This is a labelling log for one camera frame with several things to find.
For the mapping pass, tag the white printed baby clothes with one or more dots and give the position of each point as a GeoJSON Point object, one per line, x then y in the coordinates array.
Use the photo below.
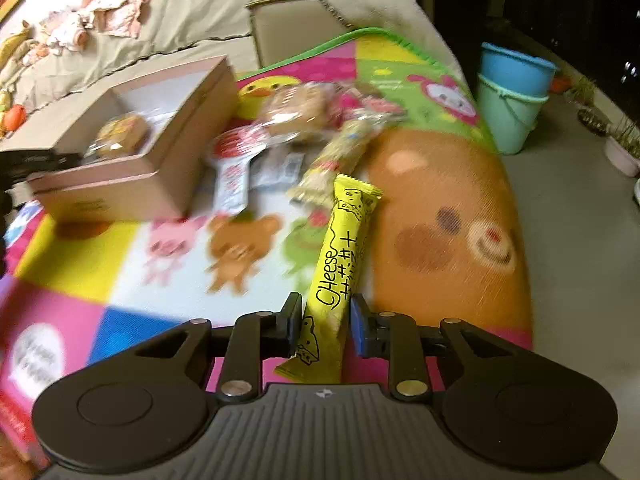
{"type": "Point", "coordinates": [65, 29]}

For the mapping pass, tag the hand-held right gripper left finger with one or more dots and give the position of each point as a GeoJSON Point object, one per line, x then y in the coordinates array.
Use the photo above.
{"type": "Point", "coordinates": [295, 327]}

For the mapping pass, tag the beige blanket covered sofa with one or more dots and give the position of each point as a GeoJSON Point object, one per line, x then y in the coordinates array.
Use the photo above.
{"type": "Point", "coordinates": [200, 15]}

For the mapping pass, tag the grey clear snack packet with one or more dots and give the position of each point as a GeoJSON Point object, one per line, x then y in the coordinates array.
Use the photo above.
{"type": "Point", "coordinates": [277, 170]}

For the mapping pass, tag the blue plastic bucket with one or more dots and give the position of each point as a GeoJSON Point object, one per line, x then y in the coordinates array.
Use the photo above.
{"type": "Point", "coordinates": [515, 72]}

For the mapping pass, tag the yellow cheese snack stick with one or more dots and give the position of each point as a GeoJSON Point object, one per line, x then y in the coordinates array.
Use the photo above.
{"type": "Point", "coordinates": [340, 260]}

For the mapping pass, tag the yellow banana plush toy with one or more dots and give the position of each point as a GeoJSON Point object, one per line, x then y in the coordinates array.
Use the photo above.
{"type": "Point", "coordinates": [12, 47]}

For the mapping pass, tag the small peach baby garment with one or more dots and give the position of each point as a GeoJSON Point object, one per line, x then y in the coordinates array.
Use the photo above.
{"type": "Point", "coordinates": [35, 51]}

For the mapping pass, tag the red and white round-headed packet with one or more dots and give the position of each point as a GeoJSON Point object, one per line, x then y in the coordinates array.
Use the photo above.
{"type": "Point", "coordinates": [232, 175]}

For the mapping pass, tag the small orange object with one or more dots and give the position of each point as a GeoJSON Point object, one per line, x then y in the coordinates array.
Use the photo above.
{"type": "Point", "coordinates": [561, 83]}

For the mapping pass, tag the pink baby cloth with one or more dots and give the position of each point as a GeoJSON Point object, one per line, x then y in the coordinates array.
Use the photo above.
{"type": "Point", "coordinates": [125, 10]}

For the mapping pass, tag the green plastic bucket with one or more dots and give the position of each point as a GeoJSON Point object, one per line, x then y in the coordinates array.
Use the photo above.
{"type": "Point", "coordinates": [505, 120]}

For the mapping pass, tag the yellow patterned snack stick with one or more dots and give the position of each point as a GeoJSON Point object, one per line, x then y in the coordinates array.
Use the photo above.
{"type": "Point", "coordinates": [335, 155]}

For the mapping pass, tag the orange plush toy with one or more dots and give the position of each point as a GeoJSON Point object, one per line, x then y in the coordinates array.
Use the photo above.
{"type": "Point", "coordinates": [12, 117]}

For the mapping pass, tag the pale plant pot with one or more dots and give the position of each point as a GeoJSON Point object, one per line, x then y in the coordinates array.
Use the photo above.
{"type": "Point", "coordinates": [622, 157]}

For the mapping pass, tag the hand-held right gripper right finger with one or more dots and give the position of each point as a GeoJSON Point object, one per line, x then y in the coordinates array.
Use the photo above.
{"type": "Point", "coordinates": [357, 327]}

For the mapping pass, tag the small wrapped pastry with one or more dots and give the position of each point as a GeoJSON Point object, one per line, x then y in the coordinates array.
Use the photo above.
{"type": "Point", "coordinates": [119, 134]}

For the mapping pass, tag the pink and red snack packets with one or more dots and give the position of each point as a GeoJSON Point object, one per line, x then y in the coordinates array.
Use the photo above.
{"type": "Point", "coordinates": [370, 102]}

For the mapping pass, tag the pink cardboard box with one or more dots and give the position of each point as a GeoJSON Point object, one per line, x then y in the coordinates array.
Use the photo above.
{"type": "Point", "coordinates": [165, 180]}

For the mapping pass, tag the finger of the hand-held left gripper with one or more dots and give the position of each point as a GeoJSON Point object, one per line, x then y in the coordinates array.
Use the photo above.
{"type": "Point", "coordinates": [35, 164]}

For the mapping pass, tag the large round bread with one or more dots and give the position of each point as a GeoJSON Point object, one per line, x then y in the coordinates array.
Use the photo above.
{"type": "Point", "coordinates": [295, 106]}

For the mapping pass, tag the small orange cloth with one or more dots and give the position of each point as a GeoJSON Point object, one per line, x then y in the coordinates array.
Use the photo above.
{"type": "Point", "coordinates": [88, 0]}

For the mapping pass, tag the colourful cartoon play mat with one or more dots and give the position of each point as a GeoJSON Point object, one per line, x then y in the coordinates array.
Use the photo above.
{"type": "Point", "coordinates": [440, 185]}

